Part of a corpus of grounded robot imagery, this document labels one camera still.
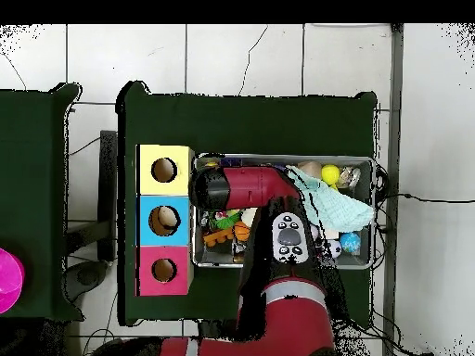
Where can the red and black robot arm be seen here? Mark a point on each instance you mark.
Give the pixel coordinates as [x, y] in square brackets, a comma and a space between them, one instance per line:
[259, 185]

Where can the wooden box with three holes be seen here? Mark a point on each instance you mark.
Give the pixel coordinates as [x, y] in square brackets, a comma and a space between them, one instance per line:
[182, 200]

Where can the large green spiky ball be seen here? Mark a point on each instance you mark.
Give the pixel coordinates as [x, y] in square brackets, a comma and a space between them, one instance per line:
[226, 223]

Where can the dark green tablecloth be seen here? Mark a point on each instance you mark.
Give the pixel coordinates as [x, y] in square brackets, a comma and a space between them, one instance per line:
[241, 122]
[33, 167]

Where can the yellow ball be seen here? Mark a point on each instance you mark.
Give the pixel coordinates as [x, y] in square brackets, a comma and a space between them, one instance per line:
[330, 174]

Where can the mint green cloth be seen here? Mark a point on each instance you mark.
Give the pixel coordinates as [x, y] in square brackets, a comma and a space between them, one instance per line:
[334, 207]

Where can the black and white football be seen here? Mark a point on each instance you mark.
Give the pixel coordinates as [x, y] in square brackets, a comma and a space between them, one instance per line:
[335, 249]

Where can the blue globe ball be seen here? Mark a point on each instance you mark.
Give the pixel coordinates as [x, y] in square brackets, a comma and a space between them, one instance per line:
[350, 242]

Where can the black upright panel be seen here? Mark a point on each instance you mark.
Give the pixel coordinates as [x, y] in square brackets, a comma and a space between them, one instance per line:
[107, 185]

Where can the grey metal bar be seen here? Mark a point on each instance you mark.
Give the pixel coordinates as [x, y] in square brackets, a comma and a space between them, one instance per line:
[393, 111]

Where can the magenta plastic bowl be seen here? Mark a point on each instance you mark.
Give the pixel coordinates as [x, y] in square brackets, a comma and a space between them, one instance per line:
[9, 278]

